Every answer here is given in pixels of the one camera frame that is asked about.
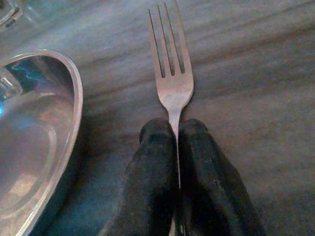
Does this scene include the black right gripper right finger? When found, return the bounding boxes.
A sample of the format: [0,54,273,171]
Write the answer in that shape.
[176,118,266,236]

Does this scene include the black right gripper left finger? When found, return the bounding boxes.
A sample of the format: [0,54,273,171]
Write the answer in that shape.
[98,118,180,236]

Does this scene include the silver metal fork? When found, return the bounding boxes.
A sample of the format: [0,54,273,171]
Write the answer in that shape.
[147,0,195,190]

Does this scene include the clear glass container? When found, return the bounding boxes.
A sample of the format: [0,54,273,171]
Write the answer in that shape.
[0,0,45,34]

